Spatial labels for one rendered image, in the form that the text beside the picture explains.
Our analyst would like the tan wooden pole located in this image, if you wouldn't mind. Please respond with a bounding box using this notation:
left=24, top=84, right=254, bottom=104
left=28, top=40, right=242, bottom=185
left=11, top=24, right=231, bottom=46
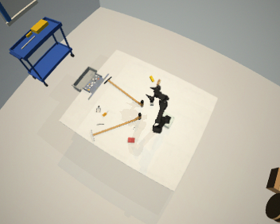
left=104, top=76, right=144, bottom=107

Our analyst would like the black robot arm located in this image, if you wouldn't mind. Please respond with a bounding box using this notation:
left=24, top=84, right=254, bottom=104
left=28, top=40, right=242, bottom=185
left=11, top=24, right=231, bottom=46
left=153, top=88, right=171, bottom=133

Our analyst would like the red rectangular block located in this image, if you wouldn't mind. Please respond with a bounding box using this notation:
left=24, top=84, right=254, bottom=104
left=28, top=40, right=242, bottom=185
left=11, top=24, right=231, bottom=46
left=128, top=137, right=135, bottom=143

